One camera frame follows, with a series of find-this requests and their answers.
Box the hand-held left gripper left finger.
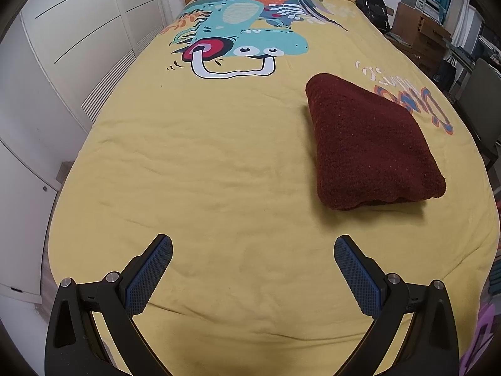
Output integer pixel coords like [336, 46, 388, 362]
[45, 234, 173, 376]

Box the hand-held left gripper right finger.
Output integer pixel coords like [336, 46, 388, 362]
[334, 235, 459, 376]

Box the dark red knitted sweater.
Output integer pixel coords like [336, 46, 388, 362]
[305, 73, 447, 211]

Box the yellow printed blanket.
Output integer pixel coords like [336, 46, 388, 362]
[46, 0, 501, 376]

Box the purple plastic stool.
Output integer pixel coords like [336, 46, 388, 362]
[464, 301, 498, 363]

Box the grey upholstered chair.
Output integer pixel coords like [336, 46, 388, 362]
[458, 58, 501, 165]

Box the dark blue bag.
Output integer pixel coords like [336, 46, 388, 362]
[432, 57, 458, 91]

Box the white wardrobe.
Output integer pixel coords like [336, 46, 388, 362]
[0, 0, 173, 302]

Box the wooden drawer cabinet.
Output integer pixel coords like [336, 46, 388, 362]
[385, 2, 452, 75]

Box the black backpack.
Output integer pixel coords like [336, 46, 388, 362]
[355, 0, 392, 33]

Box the grey printer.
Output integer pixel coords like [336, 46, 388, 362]
[401, 0, 445, 18]

